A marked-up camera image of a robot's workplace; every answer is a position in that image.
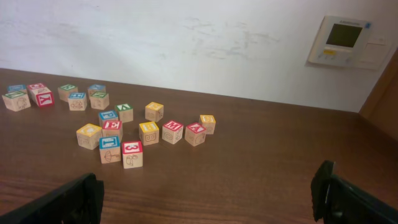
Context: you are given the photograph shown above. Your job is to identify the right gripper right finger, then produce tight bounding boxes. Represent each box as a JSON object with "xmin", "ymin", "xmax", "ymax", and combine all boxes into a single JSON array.
[{"xmin": 310, "ymin": 160, "xmax": 397, "ymax": 224}]

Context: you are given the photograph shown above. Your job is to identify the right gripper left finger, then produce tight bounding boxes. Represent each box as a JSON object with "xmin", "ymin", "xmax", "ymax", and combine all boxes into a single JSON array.
[{"xmin": 1, "ymin": 173, "xmax": 104, "ymax": 224}]

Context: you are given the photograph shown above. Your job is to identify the yellow C block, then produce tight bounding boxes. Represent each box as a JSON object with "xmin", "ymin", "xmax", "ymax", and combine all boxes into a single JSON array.
[{"xmin": 76, "ymin": 123, "xmax": 103, "ymax": 150}]

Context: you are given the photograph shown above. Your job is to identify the blue T block right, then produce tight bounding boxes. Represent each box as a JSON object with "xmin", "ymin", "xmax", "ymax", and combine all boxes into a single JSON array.
[{"xmin": 99, "ymin": 136, "xmax": 121, "ymax": 164}]

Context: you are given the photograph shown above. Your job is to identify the red 3 block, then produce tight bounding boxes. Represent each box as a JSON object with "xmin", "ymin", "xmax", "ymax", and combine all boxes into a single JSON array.
[{"xmin": 121, "ymin": 141, "xmax": 143, "ymax": 169}]

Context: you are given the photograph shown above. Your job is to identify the red E block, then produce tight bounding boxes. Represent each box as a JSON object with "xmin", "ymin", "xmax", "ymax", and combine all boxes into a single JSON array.
[{"xmin": 102, "ymin": 120, "xmax": 123, "ymax": 142}]

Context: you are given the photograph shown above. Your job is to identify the blue P block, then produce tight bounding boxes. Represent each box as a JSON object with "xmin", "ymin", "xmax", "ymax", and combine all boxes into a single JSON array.
[{"xmin": 98, "ymin": 110, "xmax": 119, "ymax": 127}]

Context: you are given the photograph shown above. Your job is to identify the yellow B block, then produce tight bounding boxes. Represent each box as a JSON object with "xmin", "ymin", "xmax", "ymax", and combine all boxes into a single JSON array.
[{"xmin": 139, "ymin": 121, "xmax": 159, "ymax": 146}]

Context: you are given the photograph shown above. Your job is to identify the green V block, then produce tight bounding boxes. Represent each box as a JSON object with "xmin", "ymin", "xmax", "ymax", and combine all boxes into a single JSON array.
[{"xmin": 115, "ymin": 103, "xmax": 134, "ymax": 123}]

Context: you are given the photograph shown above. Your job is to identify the blue H block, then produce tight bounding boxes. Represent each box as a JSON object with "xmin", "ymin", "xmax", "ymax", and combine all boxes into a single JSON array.
[{"xmin": 68, "ymin": 92, "xmax": 87, "ymax": 111}]

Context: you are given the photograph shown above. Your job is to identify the green N block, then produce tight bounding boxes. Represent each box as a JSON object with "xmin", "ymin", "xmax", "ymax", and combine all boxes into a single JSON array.
[{"xmin": 90, "ymin": 91, "xmax": 109, "ymax": 110}]

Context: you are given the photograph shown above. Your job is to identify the wooden cabinet edge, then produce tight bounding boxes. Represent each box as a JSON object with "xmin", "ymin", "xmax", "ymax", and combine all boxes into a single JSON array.
[{"xmin": 359, "ymin": 50, "xmax": 397, "ymax": 140}]

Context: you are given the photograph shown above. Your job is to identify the green R block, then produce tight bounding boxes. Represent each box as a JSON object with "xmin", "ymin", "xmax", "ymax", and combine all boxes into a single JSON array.
[{"xmin": 58, "ymin": 84, "xmax": 78, "ymax": 102}]

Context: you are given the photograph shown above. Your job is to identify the plain face red-edged block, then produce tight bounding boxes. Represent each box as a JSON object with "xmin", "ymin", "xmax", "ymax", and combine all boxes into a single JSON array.
[{"xmin": 30, "ymin": 87, "xmax": 55, "ymax": 107}]

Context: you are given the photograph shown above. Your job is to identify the blue X block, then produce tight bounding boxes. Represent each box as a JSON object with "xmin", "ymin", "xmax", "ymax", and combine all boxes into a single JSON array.
[{"xmin": 88, "ymin": 84, "xmax": 106, "ymax": 96}]

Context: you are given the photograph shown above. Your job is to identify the red M block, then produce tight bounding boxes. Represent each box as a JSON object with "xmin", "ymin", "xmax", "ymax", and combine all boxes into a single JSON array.
[{"xmin": 162, "ymin": 120, "xmax": 183, "ymax": 144}]

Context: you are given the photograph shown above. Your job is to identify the yellow block top right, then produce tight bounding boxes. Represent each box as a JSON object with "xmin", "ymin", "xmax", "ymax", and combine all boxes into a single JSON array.
[{"xmin": 145, "ymin": 102, "xmax": 164, "ymax": 122}]

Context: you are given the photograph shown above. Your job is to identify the green Z block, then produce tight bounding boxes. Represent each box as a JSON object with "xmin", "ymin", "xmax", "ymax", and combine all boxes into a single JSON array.
[{"xmin": 2, "ymin": 91, "xmax": 31, "ymax": 111}]

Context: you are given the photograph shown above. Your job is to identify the red Q block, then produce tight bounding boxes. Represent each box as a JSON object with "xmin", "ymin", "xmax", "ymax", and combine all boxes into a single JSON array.
[{"xmin": 27, "ymin": 83, "xmax": 47, "ymax": 94}]

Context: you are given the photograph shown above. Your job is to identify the blue D block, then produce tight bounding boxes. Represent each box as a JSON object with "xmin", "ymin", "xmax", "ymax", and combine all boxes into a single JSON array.
[{"xmin": 7, "ymin": 85, "xmax": 27, "ymax": 93}]

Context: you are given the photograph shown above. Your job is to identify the red A block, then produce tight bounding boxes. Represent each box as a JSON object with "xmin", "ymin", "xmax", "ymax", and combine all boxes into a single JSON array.
[{"xmin": 185, "ymin": 123, "xmax": 206, "ymax": 146}]

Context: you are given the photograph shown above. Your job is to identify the yellow block far right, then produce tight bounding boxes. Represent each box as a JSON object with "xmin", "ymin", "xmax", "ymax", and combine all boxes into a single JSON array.
[{"xmin": 199, "ymin": 114, "xmax": 216, "ymax": 134}]

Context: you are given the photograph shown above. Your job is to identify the wall thermostat panel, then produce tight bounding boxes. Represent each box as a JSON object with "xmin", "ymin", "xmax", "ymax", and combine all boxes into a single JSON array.
[{"xmin": 308, "ymin": 16, "xmax": 392, "ymax": 70}]

